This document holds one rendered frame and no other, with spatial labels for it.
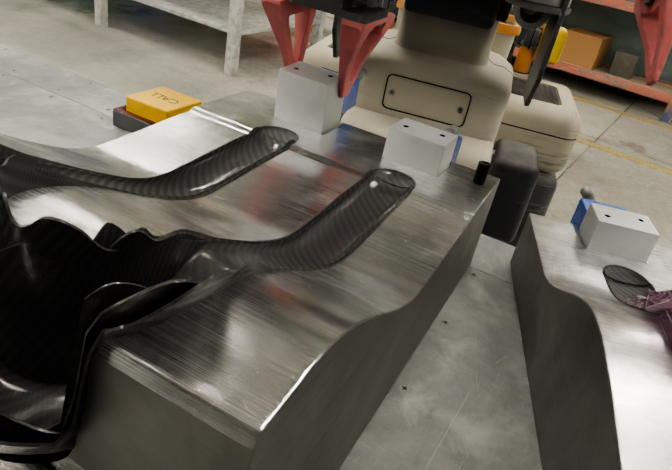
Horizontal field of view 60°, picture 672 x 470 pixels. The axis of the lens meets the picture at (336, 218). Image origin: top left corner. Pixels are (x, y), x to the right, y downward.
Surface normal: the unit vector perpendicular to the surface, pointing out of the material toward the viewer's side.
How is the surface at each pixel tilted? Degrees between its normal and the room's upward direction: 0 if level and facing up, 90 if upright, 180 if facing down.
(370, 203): 3
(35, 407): 9
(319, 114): 93
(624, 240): 90
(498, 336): 0
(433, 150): 90
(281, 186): 3
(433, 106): 98
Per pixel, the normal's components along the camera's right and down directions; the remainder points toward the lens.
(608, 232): -0.18, 0.45
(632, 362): 0.15, -0.75
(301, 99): -0.46, 0.41
